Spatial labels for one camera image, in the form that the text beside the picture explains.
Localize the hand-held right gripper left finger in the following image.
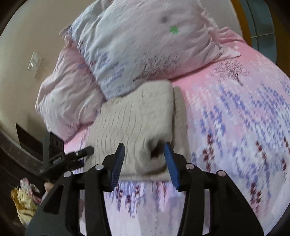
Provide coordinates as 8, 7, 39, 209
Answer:
24, 143, 125, 236

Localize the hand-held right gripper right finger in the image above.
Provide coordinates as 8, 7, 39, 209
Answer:
163, 143, 264, 236

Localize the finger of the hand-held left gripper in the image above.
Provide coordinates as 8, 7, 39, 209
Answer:
67, 146, 95, 163

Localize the beige cable knit sweater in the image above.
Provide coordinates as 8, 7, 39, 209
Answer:
85, 80, 192, 182

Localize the black flat panel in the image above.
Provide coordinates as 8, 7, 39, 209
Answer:
15, 123, 44, 157

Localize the dark wooden nightstand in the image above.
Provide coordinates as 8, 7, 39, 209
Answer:
0, 127, 51, 236

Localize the pale pink floral pillow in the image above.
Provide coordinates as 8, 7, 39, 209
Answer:
35, 43, 107, 142

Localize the pink floral bed sheet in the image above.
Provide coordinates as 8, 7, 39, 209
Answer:
63, 29, 290, 236

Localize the tree print floral pillow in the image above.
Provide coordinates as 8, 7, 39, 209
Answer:
68, 0, 241, 100

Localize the wooden framed glass door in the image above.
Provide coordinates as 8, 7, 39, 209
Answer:
236, 0, 290, 75

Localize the white wall switch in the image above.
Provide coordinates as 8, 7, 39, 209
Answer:
27, 52, 42, 79

